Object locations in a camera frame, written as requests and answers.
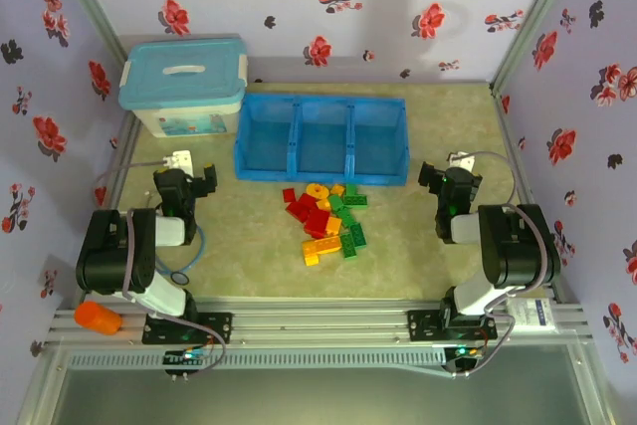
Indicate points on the orange plastic cylinder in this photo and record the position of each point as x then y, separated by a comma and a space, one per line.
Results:
97, 318

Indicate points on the aluminium frame post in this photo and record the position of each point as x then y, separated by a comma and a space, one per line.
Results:
90, 1
540, 7

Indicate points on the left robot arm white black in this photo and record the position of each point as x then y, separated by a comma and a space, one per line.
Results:
107, 256

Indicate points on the small red lego brick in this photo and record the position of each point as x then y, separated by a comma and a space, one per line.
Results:
289, 195

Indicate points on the long green lego brick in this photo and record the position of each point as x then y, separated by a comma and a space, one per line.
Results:
356, 201
346, 217

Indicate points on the aluminium side rail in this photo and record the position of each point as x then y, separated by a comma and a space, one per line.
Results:
123, 153

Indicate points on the large red lego brick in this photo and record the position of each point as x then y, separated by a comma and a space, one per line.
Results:
317, 222

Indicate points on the yellow round lego gear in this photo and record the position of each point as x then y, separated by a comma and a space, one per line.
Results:
312, 189

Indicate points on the yellow square lego brick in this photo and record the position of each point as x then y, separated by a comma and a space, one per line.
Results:
338, 190

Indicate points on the blue lidded storage box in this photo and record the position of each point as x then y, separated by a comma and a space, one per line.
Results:
184, 86

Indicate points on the long yellow lego brick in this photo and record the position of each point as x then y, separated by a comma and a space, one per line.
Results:
321, 246

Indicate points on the small circuit board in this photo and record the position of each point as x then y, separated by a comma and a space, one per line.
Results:
186, 358
463, 353

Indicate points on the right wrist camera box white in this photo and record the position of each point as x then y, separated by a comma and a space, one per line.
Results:
463, 160

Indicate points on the blue three-compartment bin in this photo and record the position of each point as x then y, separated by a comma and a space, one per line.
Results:
269, 131

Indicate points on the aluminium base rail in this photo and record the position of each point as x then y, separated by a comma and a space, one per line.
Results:
323, 325

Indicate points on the white labelled box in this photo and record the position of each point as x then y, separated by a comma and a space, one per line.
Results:
530, 314

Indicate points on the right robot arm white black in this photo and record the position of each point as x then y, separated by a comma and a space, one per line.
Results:
517, 246

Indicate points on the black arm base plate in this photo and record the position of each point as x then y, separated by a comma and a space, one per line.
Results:
423, 328
219, 328

